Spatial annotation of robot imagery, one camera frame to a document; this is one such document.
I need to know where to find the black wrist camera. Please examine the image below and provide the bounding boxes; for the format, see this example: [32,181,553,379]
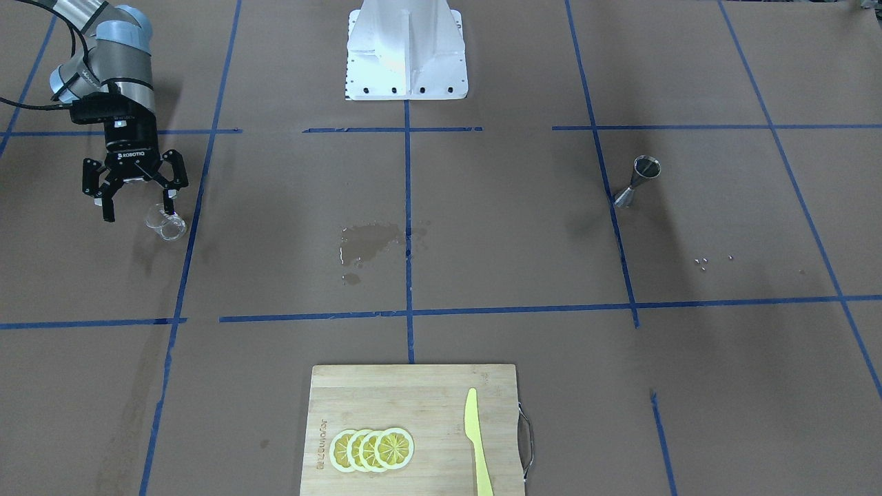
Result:
[69,93,148,125]

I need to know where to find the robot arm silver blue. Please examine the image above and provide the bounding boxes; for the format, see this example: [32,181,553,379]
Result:
[34,1,189,223]

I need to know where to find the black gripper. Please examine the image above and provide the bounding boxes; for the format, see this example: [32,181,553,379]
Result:
[82,116,189,223]

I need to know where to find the steel jigger measuring cup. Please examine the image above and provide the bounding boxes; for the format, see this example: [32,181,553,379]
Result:
[613,155,661,208]

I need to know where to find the yellow plastic knife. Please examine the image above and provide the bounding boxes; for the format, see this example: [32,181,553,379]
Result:
[464,387,494,495]

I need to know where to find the wooden cutting board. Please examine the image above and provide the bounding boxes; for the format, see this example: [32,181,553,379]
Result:
[300,364,526,495]

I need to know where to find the lemon slices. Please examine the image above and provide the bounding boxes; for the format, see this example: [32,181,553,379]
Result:
[329,427,416,473]

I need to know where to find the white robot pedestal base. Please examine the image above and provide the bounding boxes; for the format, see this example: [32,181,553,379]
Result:
[345,1,469,101]

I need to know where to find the clear glass beaker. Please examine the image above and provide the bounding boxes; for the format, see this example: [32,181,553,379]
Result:
[145,204,188,242]

